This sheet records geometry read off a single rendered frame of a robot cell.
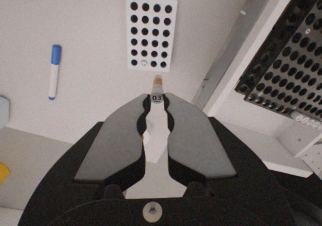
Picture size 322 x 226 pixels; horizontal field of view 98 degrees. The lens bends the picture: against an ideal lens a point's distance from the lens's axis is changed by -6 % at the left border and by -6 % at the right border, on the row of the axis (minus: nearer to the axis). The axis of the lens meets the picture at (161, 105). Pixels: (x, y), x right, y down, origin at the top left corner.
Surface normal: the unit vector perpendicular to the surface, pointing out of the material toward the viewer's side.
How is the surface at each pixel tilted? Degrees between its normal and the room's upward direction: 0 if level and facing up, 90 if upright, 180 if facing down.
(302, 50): 0
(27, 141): 0
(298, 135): 90
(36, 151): 0
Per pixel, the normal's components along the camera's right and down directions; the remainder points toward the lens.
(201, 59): 0.02, 0.53
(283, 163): 0.36, -0.80
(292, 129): -0.94, -0.29
